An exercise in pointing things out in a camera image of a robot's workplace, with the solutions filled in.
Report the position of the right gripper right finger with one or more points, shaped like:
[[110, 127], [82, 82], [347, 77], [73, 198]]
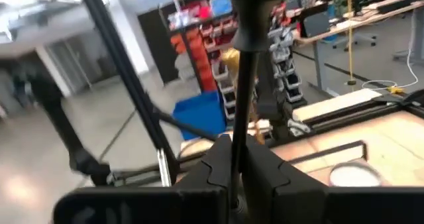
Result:
[[314, 207]]

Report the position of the shelving with red bins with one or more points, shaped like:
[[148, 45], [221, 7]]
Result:
[[195, 45]]

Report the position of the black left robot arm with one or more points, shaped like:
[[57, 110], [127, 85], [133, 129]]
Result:
[[270, 98]]

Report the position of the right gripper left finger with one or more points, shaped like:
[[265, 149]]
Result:
[[149, 207]]

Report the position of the silver bracket strip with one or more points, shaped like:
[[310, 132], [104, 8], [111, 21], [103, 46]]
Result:
[[164, 167]]

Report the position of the grey bin rack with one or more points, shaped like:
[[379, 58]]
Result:
[[285, 81]]

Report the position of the gold candlestick holder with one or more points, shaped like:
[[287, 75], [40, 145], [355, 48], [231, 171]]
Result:
[[232, 61]]

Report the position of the blue floral candle tin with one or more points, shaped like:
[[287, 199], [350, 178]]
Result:
[[354, 177]]

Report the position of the long wooden desk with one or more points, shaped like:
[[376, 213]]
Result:
[[364, 18]]

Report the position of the black candlestick holder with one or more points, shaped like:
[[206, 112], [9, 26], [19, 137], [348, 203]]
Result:
[[255, 25]]

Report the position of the blue plastic bin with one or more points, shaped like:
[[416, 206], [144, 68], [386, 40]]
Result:
[[198, 114]]

